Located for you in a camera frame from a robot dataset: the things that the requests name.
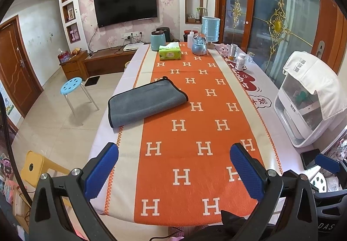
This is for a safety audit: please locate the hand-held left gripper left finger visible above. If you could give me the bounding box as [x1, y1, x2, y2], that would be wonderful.
[28, 142, 120, 241]

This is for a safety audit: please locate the dark cloth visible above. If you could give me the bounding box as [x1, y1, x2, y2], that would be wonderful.
[187, 210, 274, 241]

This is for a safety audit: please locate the white set-top box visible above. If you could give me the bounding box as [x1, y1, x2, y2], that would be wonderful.
[123, 42, 144, 52]

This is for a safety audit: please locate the pink toy figure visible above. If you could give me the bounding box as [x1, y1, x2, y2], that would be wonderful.
[219, 43, 231, 58]

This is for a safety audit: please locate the wall-mounted black television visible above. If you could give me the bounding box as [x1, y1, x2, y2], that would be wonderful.
[93, 0, 158, 28]

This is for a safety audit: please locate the black smartphone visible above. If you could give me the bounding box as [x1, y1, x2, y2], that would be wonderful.
[300, 148, 321, 170]

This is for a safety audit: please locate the red-lid dark jar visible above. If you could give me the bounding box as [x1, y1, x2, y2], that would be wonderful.
[183, 30, 198, 42]

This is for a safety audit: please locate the black heater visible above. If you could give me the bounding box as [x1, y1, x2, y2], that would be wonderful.
[156, 27, 174, 42]

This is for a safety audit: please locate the blue snow globe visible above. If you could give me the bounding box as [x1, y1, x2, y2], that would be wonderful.
[191, 33, 209, 55]

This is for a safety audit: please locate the white cloth cover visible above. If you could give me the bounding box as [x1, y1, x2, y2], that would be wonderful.
[283, 51, 347, 121]

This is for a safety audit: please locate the grey towel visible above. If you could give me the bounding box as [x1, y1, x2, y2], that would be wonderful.
[108, 76, 189, 128]

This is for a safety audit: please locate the yellow plastic stool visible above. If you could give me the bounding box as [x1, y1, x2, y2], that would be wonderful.
[21, 150, 71, 189]

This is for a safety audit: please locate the wooden television cabinet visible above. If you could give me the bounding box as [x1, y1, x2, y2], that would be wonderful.
[60, 46, 139, 81]

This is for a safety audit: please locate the white pill bottle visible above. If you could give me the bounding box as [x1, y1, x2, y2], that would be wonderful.
[235, 53, 247, 71]

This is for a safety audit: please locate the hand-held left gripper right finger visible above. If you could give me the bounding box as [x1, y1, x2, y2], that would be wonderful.
[229, 143, 319, 241]

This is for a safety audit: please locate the light blue cylinder lamp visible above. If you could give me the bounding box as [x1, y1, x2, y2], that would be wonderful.
[201, 16, 220, 50]

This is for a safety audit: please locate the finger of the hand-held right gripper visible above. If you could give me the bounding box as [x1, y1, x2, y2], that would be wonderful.
[314, 153, 341, 180]

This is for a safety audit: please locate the green tissue pack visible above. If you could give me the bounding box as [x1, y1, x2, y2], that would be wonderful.
[158, 42, 182, 61]

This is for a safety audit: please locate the brown wooden door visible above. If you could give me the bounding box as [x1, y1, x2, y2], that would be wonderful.
[0, 15, 44, 118]

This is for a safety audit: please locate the white perforated stool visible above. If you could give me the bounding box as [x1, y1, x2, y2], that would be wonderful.
[309, 171, 329, 193]

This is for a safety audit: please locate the orange letter-print table runner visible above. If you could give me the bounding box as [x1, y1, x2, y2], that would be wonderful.
[134, 43, 274, 223]

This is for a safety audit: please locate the white printed tablecloth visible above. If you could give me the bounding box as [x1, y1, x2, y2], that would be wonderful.
[87, 42, 320, 224]

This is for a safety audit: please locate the glass sliding door gold ornament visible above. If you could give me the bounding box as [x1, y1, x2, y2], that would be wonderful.
[217, 0, 347, 87]

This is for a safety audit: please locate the red tissue box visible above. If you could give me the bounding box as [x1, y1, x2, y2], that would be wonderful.
[59, 50, 71, 65]

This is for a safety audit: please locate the blue round stool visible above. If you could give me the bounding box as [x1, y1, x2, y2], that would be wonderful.
[60, 77, 100, 115]

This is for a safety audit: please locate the white countertop sterilizer cabinet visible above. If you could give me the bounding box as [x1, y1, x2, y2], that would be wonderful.
[273, 68, 342, 148]

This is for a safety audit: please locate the teal canister with black lid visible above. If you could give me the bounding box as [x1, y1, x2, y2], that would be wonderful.
[151, 30, 166, 52]

